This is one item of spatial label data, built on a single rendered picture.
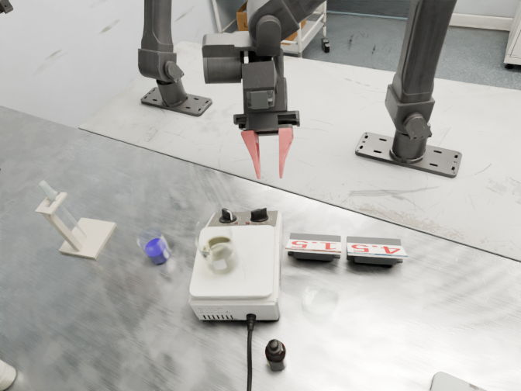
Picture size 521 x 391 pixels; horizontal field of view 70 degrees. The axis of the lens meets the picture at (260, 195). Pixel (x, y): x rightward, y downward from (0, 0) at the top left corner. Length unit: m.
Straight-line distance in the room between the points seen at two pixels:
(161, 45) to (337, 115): 0.44
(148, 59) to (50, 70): 1.11
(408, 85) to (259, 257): 0.37
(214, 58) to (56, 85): 1.50
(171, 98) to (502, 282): 0.81
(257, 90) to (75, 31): 1.63
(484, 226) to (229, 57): 0.51
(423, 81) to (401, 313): 0.37
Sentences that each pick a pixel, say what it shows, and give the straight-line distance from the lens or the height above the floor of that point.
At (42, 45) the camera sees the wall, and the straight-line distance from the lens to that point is 2.00.
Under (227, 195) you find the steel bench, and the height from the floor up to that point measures 0.90.
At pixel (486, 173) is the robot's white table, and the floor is 0.90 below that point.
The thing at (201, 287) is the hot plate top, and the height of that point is 0.99.
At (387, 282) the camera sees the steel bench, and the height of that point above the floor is 0.90.
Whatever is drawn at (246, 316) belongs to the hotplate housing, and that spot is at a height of 0.93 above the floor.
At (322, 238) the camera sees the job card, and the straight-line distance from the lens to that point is 0.66.
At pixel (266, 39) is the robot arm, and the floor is 1.21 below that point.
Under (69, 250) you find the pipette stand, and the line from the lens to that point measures 0.79.
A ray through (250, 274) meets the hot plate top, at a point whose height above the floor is 0.99.
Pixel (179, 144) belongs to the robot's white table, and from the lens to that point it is 0.90.
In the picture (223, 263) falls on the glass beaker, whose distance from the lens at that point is 0.51.
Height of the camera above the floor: 1.45
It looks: 48 degrees down
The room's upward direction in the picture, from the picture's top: 10 degrees counter-clockwise
